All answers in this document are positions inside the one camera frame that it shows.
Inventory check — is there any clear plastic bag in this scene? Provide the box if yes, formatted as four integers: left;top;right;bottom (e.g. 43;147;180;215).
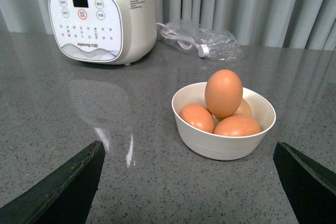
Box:
156;19;243;63

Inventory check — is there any brown egg front in bowl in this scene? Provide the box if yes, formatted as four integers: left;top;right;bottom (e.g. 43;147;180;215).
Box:
213;114;261;137

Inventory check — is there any brown egg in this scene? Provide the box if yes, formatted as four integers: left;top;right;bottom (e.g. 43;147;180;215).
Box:
179;102;215;133
204;69;243;119
213;114;261;137

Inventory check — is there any white electric cooker appliance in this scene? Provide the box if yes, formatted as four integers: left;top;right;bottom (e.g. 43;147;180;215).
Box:
48;0;157;65

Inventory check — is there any white ceramic bowl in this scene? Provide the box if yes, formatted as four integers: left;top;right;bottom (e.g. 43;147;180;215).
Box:
171;82;276;161

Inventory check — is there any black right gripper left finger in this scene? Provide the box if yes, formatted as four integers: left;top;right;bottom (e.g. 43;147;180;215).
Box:
1;141;105;223

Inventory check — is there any white power cable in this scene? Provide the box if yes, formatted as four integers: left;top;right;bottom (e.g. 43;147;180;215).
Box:
156;22;210;58

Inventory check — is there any pale egg back in bowl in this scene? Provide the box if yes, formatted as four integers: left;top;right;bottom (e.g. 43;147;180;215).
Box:
234;98;252;116

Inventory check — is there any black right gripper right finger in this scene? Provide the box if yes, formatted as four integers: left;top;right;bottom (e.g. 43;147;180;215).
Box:
273;142;335;223

